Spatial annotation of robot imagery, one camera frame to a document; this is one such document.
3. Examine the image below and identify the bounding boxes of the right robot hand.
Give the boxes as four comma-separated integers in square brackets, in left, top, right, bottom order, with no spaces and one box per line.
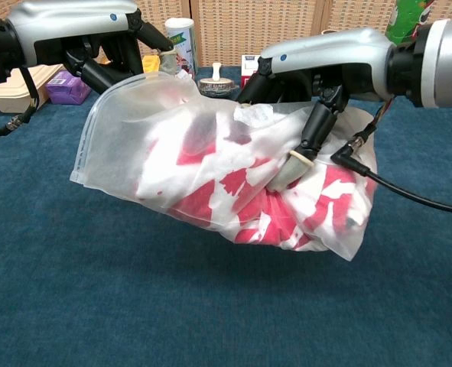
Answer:
[235,27,398,192]

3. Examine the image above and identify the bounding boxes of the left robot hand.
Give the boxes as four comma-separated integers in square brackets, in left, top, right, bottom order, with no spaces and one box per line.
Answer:
[5,0,180,96]

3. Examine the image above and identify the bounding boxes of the frosted plastic zip bag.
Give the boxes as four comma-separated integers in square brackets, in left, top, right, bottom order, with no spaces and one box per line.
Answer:
[69,71,379,262]

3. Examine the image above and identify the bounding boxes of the red white printed garment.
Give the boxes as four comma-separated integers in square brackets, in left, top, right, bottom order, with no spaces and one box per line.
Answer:
[135,95,376,253]

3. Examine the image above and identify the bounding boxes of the purple box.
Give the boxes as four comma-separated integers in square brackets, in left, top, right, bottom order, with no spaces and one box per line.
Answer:
[44,70,93,106]

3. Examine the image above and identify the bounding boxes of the red white card box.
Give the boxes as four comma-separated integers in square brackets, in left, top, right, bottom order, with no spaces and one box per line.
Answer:
[241,54,263,91]

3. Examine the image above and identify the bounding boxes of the wicker folding screen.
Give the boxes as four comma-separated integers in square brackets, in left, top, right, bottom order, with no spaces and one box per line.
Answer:
[133,0,452,70]

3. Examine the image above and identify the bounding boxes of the green chips can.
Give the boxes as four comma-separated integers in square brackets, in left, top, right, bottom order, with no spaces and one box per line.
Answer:
[385,0,437,43]

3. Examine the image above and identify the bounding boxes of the yellow egg tray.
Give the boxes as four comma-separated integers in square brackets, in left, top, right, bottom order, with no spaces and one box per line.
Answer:
[141,54,162,76]

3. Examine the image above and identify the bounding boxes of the white desiccant sachet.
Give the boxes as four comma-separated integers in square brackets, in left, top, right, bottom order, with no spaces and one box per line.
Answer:
[233,103,275,125]

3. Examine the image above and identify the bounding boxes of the beige lidded food container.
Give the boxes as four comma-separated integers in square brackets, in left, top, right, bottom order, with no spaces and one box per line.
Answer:
[0,63,66,115]

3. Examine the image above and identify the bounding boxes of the white can green label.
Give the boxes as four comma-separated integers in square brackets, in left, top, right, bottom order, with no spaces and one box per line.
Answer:
[164,17,198,80]

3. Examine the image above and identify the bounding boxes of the patterned dark bowl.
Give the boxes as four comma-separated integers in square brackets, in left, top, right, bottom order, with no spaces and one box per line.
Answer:
[197,77,240,101]

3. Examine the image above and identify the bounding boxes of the blue carpet mat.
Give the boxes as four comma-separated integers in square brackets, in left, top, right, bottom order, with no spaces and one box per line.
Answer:
[0,64,452,367]

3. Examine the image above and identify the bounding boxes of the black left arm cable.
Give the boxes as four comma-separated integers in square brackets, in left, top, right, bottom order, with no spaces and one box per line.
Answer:
[0,67,39,141]

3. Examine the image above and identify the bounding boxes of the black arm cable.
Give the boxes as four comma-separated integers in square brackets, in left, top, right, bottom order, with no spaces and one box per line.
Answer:
[330,95,452,215]
[0,67,39,141]

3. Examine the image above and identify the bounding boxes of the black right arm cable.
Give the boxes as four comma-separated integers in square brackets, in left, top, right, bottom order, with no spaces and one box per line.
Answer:
[330,95,452,215]

